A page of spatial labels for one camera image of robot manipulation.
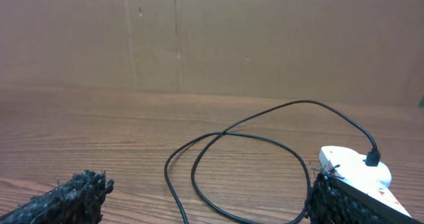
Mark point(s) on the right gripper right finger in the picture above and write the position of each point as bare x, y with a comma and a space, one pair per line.
332, 201

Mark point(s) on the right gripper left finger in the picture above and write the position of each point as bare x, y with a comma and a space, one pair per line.
76, 201

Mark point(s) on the white USB charger plug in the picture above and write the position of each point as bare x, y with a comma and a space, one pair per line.
354, 171

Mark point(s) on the white power strip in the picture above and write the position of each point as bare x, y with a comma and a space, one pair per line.
384, 195

